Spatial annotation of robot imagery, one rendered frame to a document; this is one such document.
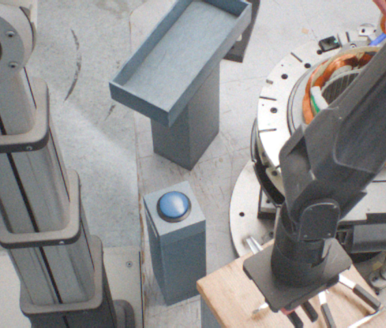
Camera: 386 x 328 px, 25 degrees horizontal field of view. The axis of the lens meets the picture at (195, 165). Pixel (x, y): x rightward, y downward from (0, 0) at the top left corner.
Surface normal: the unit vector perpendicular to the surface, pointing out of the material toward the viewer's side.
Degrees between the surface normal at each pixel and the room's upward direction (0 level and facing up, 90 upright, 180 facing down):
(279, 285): 1
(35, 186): 90
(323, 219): 83
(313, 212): 83
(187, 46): 0
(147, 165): 0
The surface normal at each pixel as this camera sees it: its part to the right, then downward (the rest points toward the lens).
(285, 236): -0.75, 0.56
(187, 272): 0.36, 0.79
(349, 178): 0.03, 0.76
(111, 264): -0.01, -0.53
